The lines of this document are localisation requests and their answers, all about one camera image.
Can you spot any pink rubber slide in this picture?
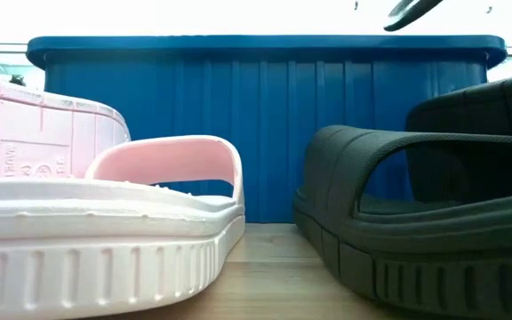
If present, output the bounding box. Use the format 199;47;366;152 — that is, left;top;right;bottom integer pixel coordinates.
0;78;132;180
0;134;247;320

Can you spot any black rubber slide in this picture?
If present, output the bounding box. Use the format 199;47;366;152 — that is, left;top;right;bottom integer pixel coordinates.
404;68;512;204
292;124;512;320
383;0;444;33

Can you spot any blue plastic bin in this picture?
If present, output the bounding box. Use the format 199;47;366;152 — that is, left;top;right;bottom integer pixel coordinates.
26;34;508;224

